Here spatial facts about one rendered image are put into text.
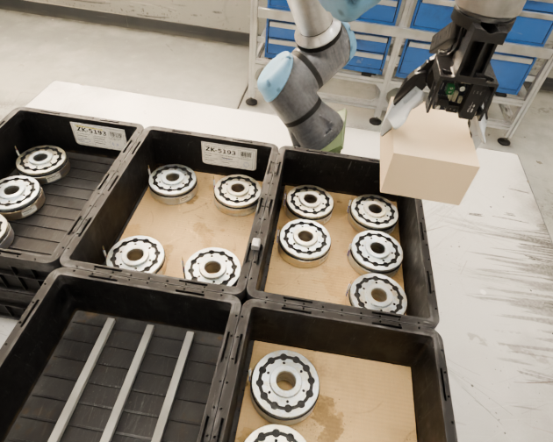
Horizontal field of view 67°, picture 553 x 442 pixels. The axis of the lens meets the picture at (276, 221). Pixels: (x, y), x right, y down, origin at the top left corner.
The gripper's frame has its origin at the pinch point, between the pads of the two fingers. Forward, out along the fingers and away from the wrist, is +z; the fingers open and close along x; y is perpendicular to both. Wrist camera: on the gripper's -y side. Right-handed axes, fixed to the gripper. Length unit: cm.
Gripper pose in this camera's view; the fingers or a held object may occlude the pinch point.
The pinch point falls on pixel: (427, 139)
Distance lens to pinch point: 70.4
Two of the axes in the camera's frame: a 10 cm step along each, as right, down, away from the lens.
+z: -0.7, 6.8, 7.3
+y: -1.7, 7.1, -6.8
